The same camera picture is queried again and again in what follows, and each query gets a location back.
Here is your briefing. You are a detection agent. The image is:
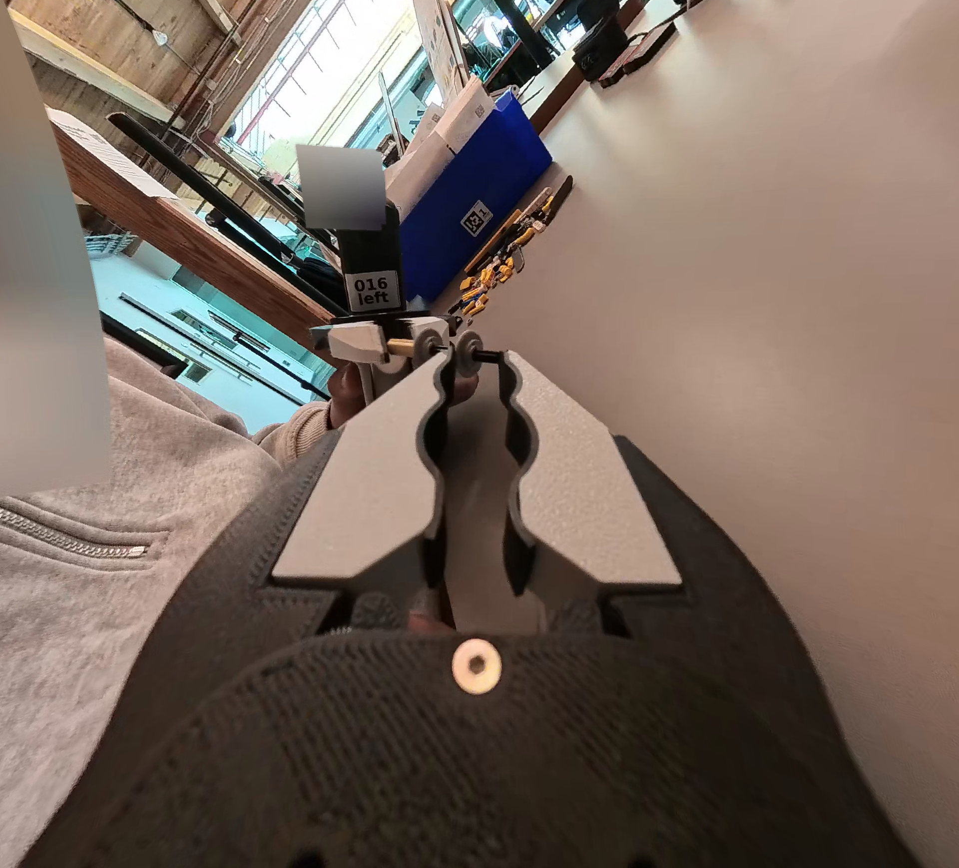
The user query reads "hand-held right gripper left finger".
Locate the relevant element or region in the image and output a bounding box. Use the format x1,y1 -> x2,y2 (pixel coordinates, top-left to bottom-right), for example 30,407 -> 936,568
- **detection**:
271,351 -> 456,595

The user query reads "pile of loose lego pieces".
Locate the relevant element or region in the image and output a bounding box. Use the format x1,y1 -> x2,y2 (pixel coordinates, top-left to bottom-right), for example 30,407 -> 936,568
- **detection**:
448,175 -> 576,330

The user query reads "person's left forearm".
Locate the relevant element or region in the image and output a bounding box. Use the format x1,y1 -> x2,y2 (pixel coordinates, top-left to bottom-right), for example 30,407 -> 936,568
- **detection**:
251,400 -> 338,472

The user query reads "grey zip sweatshirt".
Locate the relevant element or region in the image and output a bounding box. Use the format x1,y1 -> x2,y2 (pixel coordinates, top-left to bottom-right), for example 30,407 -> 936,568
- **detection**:
0,336 -> 338,868

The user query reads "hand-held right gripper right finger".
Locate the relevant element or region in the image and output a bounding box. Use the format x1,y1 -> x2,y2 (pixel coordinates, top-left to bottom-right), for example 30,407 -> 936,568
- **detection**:
499,350 -> 683,616

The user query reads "printed paper sheet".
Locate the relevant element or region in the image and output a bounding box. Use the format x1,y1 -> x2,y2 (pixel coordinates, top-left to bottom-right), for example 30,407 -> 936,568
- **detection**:
46,107 -> 181,198

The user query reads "person's left hand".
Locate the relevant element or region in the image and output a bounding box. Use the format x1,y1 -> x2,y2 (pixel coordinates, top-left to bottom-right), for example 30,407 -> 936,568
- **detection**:
328,363 -> 377,430

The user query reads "blue plastic bin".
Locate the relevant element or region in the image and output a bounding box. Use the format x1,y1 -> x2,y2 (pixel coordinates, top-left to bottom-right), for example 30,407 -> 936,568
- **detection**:
397,91 -> 555,307

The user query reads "printed cardboard box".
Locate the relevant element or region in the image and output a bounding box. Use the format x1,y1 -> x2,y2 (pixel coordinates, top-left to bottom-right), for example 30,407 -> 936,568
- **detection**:
405,0 -> 466,105

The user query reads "wooden table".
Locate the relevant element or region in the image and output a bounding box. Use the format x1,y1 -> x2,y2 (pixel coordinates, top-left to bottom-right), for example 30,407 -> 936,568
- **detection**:
45,107 -> 334,360

